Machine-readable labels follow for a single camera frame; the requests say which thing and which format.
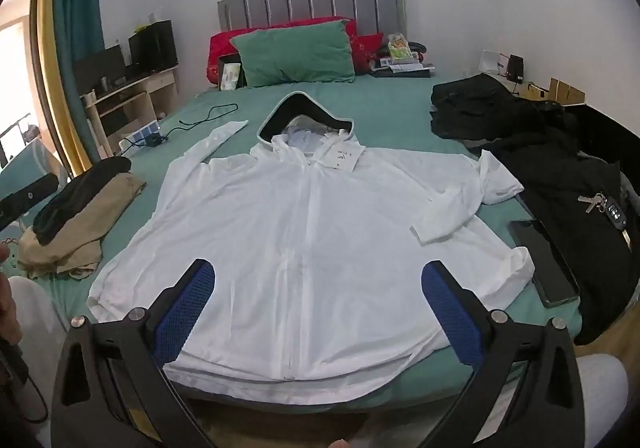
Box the green sheeted bed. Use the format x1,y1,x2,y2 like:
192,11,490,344
50,72,583,416

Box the yellow curtain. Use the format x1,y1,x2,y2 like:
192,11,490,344
37,0,101,179

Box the cardboard box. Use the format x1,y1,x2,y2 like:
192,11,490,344
547,76,586,106

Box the bunch of keys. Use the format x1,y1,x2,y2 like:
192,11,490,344
577,193,633,249

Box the folded tan and black clothes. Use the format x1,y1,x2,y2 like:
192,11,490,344
17,174,147,280

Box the black phone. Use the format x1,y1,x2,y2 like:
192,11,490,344
507,219,581,309

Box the person's left leg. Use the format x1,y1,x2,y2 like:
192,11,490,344
0,275,71,448

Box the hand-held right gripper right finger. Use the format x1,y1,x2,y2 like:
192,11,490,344
420,260,581,448

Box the green pillow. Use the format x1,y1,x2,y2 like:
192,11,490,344
229,20,357,88

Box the black jacket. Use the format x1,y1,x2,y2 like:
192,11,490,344
480,100,640,346

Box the person's right leg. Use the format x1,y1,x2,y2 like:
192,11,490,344
575,353,628,448

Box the teal cloth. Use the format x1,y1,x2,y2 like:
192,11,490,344
0,138,71,209

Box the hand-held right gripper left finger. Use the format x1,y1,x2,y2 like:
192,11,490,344
50,259,217,448

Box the black computer tower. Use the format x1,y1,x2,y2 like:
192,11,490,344
127,20,179,71

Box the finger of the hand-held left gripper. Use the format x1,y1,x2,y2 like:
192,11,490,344
0,173,61,230

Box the black monitor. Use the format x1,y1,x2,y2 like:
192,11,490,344
73,45,127,88

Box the white hooded jacket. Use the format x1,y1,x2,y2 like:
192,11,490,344
86,92,536,406

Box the person's left hand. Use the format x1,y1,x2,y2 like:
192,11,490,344
0,273,22,346

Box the red pillow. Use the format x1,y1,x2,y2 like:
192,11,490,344
204,16,386,88

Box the white box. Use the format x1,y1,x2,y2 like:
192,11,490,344
477,49,511,76

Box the black garment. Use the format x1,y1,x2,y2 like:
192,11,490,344
32,157,133,246

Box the wooden desk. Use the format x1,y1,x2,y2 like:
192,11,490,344
82,65,181,159

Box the person's leg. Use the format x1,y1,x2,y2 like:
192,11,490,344
0,275,71,448
575,353,628,448

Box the black charger with cable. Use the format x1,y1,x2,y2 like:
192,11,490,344
145,104,240,149

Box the white power strip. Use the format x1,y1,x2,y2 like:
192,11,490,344
118,123,161,153

